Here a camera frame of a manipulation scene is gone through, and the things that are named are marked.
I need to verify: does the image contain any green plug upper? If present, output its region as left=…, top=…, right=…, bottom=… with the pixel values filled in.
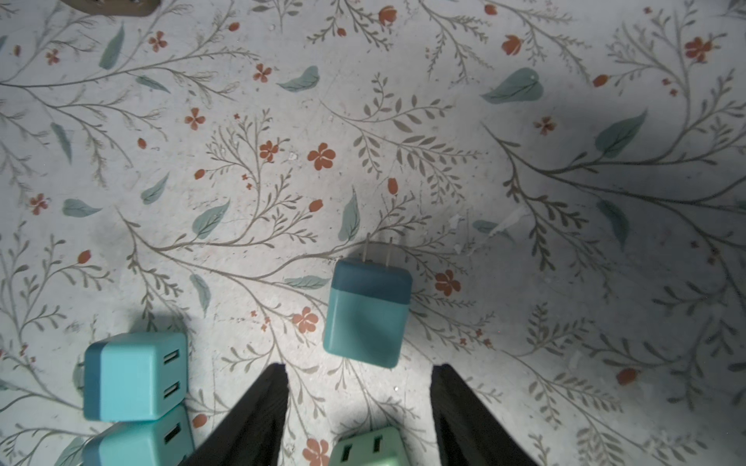
left=328, top=426, right=410, bottom=466

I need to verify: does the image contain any teal plug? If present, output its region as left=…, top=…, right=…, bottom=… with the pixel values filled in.
left=83, top=404, right=195, bottom=466
left=324, top=238, right=413, bottom=369
left=83, top=332, right=188, bottom=423

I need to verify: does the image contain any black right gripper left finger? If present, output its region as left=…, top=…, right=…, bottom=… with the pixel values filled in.
left=184, top=363, right=289, bottom=466

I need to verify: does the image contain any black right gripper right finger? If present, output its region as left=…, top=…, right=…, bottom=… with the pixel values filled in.
left=431, top=364, right=536, bottom=466

